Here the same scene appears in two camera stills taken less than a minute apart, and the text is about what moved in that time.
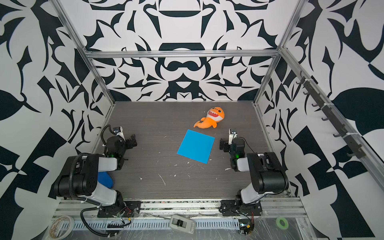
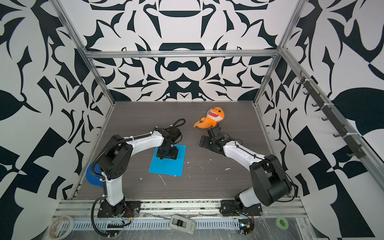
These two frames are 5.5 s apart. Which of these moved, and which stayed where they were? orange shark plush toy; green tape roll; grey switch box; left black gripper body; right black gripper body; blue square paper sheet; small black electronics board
Moved: left black gripper body; blue square paper sheet; right black gripper body
Stayed: small black electronics board; grey switch box; orange shark plush toy; green tape roll
